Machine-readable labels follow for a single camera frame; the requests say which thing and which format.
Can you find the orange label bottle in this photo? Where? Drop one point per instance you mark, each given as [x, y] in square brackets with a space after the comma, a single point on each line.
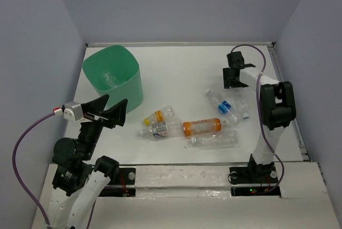
[206, 126]

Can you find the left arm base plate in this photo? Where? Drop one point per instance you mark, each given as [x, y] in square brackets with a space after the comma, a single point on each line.
[123, 185]

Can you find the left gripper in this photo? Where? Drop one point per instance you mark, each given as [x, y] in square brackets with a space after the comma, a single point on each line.
[117, 113]

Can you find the green plastic bin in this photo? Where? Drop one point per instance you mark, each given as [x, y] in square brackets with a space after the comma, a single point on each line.
[115, 71]

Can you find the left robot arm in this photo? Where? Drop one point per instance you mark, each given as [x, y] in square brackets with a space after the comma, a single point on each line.
[76, 183]

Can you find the yellow cap small bottle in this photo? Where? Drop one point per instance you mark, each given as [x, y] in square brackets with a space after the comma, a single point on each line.
[164, 114]

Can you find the large clear bottle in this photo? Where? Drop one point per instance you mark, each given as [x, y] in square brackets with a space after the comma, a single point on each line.
[219, 140]

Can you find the clear plastic bottle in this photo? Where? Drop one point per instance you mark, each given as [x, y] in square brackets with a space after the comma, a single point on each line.
[110, 81]

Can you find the white label clear bottle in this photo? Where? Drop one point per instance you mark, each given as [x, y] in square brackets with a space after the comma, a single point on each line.
[163, 129]

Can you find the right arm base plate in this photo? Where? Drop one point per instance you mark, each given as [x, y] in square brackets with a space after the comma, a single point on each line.
[246, 185]

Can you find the blue label clear bottle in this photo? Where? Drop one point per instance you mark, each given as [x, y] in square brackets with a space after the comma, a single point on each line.
[224, 107]

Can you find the clear bottle white cap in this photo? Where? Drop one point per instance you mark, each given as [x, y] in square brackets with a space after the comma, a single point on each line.
[241, 104]

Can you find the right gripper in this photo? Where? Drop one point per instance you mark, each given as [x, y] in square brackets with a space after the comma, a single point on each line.
[228, 82]

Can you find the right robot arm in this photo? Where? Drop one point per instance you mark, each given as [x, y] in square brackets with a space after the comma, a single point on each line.
[276, 109]

